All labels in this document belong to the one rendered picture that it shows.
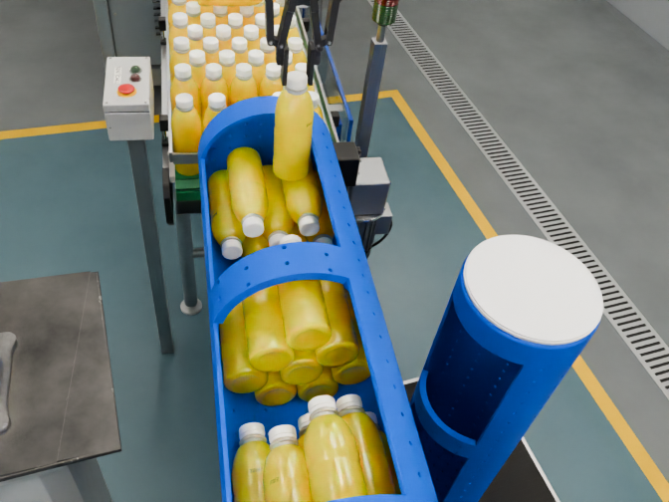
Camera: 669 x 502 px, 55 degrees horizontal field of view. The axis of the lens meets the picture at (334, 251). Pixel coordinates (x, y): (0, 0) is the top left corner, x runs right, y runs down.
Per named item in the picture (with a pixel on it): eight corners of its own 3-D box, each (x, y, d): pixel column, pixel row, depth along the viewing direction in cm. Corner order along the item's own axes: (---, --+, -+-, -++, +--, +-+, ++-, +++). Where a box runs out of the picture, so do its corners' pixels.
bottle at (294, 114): (265, 171, 124) (268, 84, 111) (288, 156, 128) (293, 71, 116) (293, 186, 121) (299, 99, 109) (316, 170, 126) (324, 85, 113)
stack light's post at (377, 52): (332, 299, 251) (374, 44, 171) (330, 292, 253) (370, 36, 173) (341, 299, 252) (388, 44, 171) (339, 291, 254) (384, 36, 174)
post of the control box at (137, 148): (161, 354, 226) (123, 121, 153) (161, 344, 229) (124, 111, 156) (173, 353, 227) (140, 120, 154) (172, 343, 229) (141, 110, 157)
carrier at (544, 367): (419, 412, 204) (368, 479, 187) (500, 216, 140) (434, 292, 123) (498, 467, 194) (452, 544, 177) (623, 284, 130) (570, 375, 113)
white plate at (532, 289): (503, 214, 139) (501, 218, 140) (438, 287, 123) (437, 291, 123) (623, 280, 129) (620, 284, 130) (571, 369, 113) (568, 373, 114)
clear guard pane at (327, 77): (332, 243, 208) (349, 121, 173) (296, 104, 259) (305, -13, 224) (333, 243, 208) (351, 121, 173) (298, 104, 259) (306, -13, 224)
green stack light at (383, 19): (374, 25, 165) (377, 7, 162) (368, 13, 169) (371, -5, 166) (397, 25, 167) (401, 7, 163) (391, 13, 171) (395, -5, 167)
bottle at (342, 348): (352, 338, 98) (331, 249, 110) (310, 352, 99) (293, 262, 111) (364, 359, 103) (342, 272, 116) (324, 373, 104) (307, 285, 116)
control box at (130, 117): (109, 141, 147) (102, 104, 140) (112, 92, 160) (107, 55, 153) (153, 139, 149) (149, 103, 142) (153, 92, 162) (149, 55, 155)
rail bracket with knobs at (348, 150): (321, 192, 158) (325, 159, 151) (316, 173, 163) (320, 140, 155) (359, 190, 160) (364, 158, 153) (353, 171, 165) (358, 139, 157)
